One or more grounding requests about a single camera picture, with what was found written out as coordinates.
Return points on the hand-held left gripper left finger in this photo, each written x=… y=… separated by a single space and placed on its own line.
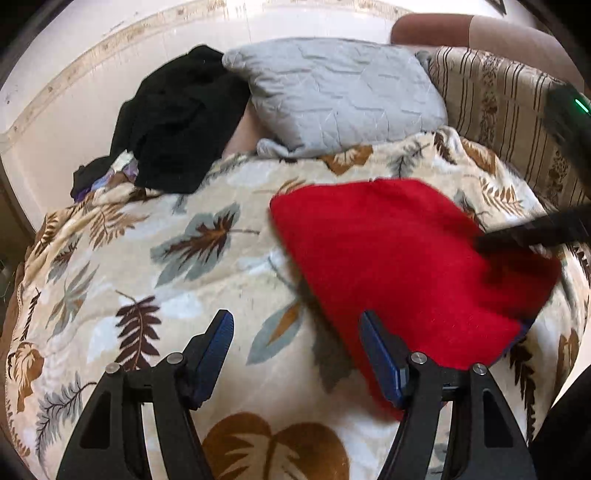
x=217 y=344

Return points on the grey quilted pillow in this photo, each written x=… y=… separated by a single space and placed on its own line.
x=341 y=92

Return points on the small black cloth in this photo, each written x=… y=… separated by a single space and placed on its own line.
x=90 y=175

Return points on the beige leaf-patterned blanket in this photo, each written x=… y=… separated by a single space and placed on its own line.
x=152 y=286

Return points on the pink pillow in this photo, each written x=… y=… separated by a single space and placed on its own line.
x=241 y=136

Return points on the dark cloth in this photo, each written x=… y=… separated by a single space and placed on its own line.
x=565 y=438

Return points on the purple patterned cloth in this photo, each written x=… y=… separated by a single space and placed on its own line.
x=121 y=173

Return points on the red sweater with navy trim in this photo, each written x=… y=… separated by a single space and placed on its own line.
x=397 y=267

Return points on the large black garment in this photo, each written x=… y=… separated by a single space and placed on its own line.
x=180 y=124

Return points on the pinkish brown bolster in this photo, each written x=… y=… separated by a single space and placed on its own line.
x=485 y=39

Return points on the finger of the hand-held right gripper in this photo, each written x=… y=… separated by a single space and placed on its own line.
x=540 y=233

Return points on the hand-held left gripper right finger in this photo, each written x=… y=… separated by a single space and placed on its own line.
x=379 y=353

